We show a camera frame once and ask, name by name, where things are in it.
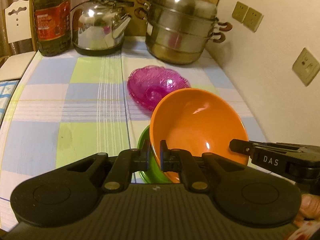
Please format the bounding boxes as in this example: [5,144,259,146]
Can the large pink glass dish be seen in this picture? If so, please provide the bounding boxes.
[127,65,190,111]

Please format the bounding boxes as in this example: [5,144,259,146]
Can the stainless steel kettle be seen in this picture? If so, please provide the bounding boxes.
[71,0,135,56]

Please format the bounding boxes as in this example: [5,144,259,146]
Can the double wall socket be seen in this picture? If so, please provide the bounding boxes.
[232,2,264,33]

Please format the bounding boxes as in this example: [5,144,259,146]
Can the single wall socket plate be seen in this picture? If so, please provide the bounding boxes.
[292,48,319,87]

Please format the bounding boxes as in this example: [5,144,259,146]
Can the blue checked cloth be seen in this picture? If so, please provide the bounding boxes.
[1,80,21,125]

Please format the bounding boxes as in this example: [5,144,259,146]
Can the large green plastic bowl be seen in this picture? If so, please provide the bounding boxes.
[137,126,172,184]

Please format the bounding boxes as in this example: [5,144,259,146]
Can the plaid tablecloth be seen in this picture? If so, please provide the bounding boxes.
[0,35,273,231]

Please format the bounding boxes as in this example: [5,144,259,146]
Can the white wooden chair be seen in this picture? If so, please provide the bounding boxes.
[1,0,37,81]

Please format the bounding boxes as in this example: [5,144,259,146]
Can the right hand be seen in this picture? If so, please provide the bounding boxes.
[295,194,320,223]

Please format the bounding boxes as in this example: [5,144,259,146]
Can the cooking oil bottle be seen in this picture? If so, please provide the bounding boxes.
[33,0,71,56]

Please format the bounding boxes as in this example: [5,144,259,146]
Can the orange plastic bowl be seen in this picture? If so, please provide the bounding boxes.
[149,87,250,183]

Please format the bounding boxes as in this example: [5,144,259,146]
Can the stainless steel steamer pot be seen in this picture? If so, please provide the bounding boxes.
[134,0,233,65]

